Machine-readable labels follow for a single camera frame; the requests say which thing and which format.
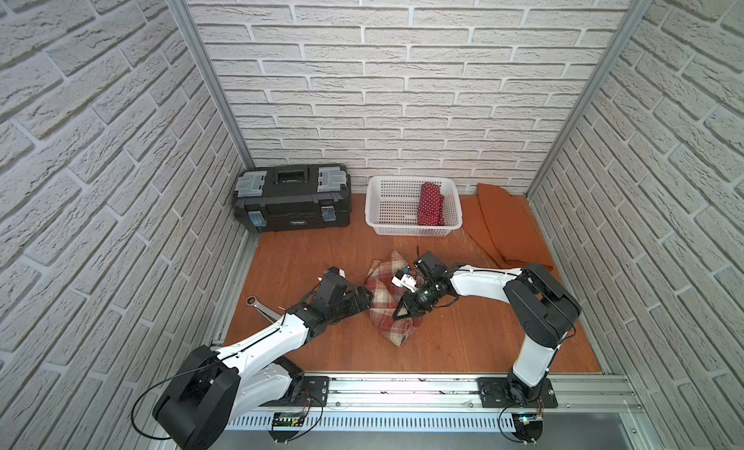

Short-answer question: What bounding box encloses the red plaid skirt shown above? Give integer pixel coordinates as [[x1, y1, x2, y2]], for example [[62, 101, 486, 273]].
[[363, 250, 424, 347]]

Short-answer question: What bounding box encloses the red polka dot skirt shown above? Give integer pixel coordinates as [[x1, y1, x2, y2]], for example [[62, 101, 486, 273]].
[[417, 182, 445, 226]]

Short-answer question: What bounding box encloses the orange brown skirt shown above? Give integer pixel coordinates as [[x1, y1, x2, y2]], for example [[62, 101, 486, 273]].
[[460, 184, 556, 275]]

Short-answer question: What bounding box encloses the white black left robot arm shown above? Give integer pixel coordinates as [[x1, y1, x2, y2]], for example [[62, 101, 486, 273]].
[[151, 267, 373, 449]]

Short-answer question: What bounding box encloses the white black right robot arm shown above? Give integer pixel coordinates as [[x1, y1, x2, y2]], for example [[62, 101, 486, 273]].
[[393, 252, 582, 403]]

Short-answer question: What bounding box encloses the silver wrench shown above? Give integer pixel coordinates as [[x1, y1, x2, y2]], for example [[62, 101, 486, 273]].
[[246, 296, 286, 324]]

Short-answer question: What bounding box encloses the white plastic basket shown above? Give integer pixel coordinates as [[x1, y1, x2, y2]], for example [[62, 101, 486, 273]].
[[364, 176, 463, 237]]

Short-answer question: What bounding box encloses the black plastic toolbox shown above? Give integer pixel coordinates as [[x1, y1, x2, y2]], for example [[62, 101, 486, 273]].
[[232, 164, 352, 234]]

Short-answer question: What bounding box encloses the left controller board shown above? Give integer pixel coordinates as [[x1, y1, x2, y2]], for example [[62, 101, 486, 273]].
[[269, 412, 312, 443]]

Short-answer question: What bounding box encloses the controller board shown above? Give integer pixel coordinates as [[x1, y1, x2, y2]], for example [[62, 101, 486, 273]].
[[269, 412, 312, 443], [513, 414, 544, 444]]

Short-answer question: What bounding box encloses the right controller board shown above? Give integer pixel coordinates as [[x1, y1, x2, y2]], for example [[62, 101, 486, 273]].
[[513, 414, 544, 444]]

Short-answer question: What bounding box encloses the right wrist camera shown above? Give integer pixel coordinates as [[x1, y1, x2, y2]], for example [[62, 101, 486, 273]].
[[391, 267, 418, 292]]

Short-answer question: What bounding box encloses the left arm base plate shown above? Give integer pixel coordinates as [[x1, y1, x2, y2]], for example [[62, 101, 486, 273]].
[[269, 376, 331, 407]]

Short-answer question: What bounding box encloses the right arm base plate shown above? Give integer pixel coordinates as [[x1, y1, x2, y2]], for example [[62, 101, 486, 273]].
[[476, 376, 558, 409]]

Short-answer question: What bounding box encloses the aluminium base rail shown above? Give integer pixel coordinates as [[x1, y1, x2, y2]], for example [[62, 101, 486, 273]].
[[167, 371, 646, 416]]

